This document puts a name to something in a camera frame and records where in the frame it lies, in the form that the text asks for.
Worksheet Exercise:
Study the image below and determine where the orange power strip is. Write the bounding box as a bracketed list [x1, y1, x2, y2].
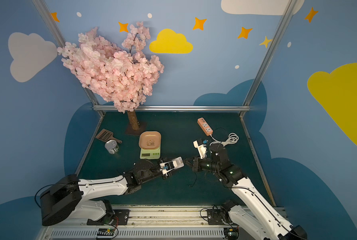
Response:
[197, 118, 213, 136]

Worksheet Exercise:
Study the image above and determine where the white usb charger adapter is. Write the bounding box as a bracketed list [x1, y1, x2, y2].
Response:
[162, 164, 171, 175]

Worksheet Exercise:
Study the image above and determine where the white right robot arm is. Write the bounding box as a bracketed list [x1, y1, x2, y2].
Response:
[189, 141, 308, 240]

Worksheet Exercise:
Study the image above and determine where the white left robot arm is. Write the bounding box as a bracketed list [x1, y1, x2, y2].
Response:
[39, 157, 184, 227]

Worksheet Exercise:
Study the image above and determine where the green electronic scale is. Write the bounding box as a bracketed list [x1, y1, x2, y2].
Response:
[139, 146, 160, 160]

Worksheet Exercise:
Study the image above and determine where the pink panda dish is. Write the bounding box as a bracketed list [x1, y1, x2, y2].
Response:
[138, 131, 161, 150]

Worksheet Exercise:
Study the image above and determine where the silver tin can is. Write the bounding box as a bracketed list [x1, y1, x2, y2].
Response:
[104, 140, 119, 155]

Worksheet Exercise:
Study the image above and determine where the brown litter scoop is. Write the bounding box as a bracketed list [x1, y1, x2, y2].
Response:
[95, 129, 122, 144]

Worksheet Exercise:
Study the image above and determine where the pink cherry blossom tree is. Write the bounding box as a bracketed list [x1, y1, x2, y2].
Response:
[57, 22, 164, 133]

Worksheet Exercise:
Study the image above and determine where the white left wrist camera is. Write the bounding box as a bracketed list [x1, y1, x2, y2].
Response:
[167, 157, 185, 172]

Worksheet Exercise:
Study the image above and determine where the white power strip cable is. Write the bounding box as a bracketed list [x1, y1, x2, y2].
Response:
[210, 132, 240, 148]

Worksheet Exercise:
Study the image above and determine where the slotted aluminium base rail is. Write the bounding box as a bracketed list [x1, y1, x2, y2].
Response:
[35, 205, 296, 240]

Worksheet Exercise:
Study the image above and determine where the aluminium frame rail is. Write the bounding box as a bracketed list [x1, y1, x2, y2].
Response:
[92, 104, 251, 113]

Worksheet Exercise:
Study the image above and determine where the aluminium frame post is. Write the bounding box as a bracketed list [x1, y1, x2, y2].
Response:
[243, 0, 298, 109]

